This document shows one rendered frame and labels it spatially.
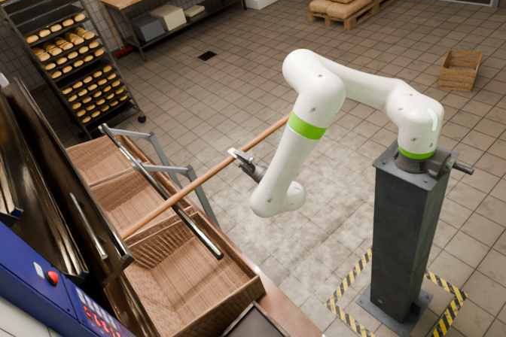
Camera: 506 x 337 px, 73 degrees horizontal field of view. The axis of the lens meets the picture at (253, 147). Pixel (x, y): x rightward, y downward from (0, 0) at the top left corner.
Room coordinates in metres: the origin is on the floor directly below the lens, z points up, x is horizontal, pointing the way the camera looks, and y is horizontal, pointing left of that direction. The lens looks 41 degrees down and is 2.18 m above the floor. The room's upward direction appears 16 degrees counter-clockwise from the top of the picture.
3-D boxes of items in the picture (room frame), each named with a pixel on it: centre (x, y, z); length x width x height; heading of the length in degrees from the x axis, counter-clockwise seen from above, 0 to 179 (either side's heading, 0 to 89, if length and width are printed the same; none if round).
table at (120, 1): (6.08, 0.53, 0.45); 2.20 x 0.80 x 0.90; 120
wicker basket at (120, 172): (1.96, 1.05, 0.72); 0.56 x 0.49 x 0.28; 29
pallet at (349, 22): (5.03, -2.07, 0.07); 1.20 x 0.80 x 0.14; 120
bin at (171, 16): (5.94, 0.78, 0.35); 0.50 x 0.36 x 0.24; 31
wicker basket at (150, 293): (0.92, 0.47, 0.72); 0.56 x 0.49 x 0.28; 29
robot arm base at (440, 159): (0.77, -0.60, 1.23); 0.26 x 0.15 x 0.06; 34
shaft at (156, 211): (1.09, 0.14, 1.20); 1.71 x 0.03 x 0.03; 119
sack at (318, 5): (5.05, -1.72, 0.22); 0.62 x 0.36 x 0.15; 125
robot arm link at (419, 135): (0.83, -0.57, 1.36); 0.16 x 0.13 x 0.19; 6
